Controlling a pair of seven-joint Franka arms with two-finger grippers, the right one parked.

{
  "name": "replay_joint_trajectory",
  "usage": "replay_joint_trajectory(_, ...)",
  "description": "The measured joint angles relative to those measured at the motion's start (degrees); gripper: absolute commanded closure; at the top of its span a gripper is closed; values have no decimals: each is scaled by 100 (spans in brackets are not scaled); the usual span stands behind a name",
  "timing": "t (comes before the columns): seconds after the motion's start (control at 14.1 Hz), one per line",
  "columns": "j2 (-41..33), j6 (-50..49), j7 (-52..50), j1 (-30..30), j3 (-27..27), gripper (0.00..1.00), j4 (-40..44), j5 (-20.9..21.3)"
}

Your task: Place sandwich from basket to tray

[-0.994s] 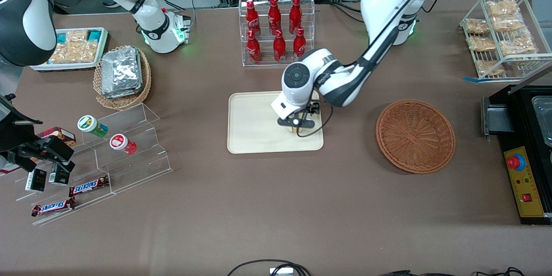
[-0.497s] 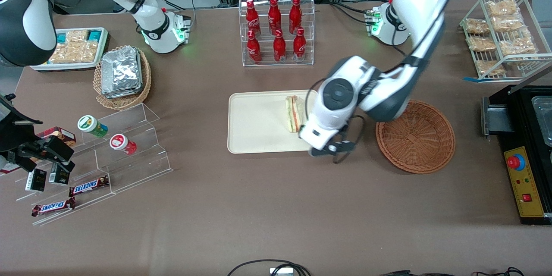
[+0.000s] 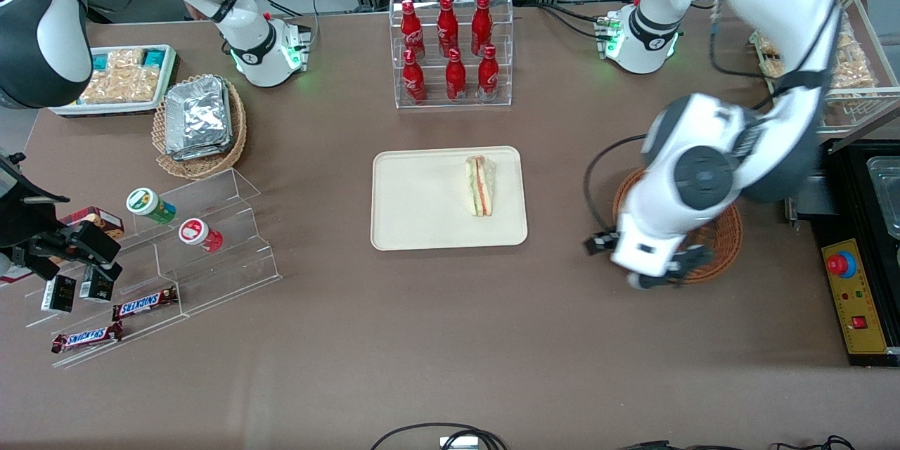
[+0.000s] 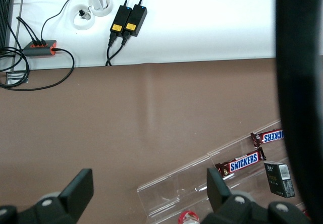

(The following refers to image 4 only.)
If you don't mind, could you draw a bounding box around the black cable bundle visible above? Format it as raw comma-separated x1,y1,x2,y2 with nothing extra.
0,46,31,87

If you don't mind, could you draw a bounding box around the Snickers chocolate bar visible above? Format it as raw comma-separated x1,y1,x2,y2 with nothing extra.
214,147,267,178
250,129,285,148

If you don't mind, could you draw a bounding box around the black adapter mains cable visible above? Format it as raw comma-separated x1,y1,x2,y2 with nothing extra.
105,33,132,67
105,31,119,67

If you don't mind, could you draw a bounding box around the small black carton box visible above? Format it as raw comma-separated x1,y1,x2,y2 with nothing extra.
263,160,296,198

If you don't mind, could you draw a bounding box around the black power adapter yellow label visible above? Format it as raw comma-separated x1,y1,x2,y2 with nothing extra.
123,4,148,37
110,5,132,37

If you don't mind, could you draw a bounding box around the white table cover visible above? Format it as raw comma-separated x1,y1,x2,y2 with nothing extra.
12,0,278,71

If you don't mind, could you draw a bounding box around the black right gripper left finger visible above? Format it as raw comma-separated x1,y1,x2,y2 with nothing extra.
0,168,94,224

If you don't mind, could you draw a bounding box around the black finned electronics box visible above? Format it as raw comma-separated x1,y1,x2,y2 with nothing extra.
0,0,15,49

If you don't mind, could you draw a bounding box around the small black silver clip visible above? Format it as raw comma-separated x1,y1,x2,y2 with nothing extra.
79,9,92,21

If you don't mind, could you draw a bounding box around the white ring with plug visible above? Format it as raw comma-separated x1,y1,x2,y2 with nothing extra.
70,4,96,30

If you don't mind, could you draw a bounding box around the grey orange USB hub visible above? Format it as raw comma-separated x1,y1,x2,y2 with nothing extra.
22,39,58,58

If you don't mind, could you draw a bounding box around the thin black hub cable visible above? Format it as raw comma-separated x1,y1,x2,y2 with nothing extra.
20,18,41,46
40,0,88,46
16,16,36,46

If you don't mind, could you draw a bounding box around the thick black robot hose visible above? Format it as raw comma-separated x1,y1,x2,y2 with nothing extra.
275,0,323,224

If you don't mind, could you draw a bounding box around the silver metal bracket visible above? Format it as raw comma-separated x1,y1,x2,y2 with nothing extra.
6,71,30,85

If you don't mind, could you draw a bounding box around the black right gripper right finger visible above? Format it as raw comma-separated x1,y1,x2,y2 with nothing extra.
201,167,311,224

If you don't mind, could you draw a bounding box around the white ring stand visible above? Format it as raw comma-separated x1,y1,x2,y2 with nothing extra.
87,0,113,17

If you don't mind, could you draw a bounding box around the clear acrylic display rack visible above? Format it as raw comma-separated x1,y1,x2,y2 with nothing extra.
137,119,311,224

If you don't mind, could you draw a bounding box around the brown table cover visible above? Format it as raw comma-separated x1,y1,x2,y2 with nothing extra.
0,57,303,224

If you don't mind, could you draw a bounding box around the long black looping cable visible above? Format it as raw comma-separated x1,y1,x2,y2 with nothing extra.
0,47,75,91

